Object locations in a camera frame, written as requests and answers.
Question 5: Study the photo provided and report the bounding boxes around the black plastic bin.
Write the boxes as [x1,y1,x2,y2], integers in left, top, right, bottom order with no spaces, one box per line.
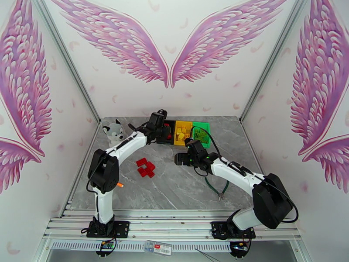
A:
[157,119,176,145]

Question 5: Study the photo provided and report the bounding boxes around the green handled pliers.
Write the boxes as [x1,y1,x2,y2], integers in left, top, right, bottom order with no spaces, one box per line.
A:
[205,178,230,201]

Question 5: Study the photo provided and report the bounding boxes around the aluminium mounting rail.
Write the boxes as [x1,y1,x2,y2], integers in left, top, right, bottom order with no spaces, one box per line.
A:
[42,210,303,241]

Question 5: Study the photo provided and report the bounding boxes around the green plastic bin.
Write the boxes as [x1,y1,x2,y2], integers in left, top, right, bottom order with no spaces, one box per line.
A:
[192,121,212,149]

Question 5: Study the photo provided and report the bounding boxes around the grey white husky plush toy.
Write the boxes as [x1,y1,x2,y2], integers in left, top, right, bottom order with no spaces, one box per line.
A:
[102,118,128,149]

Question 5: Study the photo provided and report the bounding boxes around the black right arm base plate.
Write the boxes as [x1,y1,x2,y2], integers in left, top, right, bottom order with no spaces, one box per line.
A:
[211,221,256,239]

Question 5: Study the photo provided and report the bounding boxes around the yellow plastic bin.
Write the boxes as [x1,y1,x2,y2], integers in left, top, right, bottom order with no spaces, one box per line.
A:
[174,121,194,147]

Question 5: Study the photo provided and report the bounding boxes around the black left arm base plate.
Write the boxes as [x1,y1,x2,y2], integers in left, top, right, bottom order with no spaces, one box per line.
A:
[86,221,130,238]

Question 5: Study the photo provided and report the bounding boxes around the white slotted cable duct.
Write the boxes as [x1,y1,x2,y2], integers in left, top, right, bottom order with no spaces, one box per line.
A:
[51,241,233,253]

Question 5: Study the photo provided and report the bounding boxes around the white red label card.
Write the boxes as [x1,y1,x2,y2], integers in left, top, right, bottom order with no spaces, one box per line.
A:
[144,240,173,256]

